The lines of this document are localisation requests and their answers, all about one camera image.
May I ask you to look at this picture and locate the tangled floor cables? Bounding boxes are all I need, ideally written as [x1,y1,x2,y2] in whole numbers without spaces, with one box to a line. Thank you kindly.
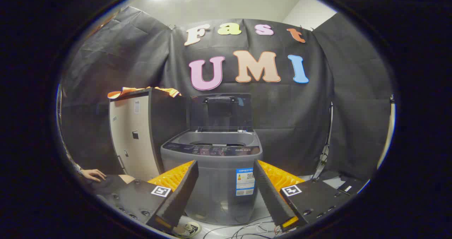
[203,216,283,239]

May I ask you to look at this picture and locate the beige cabinet with dark sides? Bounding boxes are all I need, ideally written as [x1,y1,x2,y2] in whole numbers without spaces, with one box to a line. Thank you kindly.
[108,88,189,182]

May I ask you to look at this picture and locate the person's white shoe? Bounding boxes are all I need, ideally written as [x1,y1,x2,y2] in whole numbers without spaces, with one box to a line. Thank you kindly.
[175,221,202,238]

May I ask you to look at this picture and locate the black box with white label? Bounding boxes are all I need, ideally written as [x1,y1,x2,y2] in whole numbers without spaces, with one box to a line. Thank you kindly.
[337,177,368,196]

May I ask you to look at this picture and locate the black light stand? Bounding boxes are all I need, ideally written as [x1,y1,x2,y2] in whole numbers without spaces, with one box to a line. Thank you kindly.
[313,101,334,181]

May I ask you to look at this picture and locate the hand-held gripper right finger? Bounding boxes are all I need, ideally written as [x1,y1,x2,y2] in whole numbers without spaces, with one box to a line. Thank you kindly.
[253,159,353,232]

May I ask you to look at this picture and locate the black backdrop cloth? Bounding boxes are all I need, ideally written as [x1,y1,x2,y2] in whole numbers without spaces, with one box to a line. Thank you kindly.
[60,6,394,183]

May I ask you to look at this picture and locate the person's leg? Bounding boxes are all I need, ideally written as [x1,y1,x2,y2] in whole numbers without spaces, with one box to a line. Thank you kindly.
[85,174,137,197]

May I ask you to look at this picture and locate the grey washing machine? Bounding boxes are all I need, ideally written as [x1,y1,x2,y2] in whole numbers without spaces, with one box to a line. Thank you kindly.
[161,128,263,226]

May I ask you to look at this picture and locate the orange garment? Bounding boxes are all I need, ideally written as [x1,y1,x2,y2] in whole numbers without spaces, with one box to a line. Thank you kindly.
[107,86,182,99]

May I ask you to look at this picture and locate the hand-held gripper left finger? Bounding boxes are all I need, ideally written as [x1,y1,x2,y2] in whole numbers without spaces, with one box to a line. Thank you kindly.
[96,160,199,232]

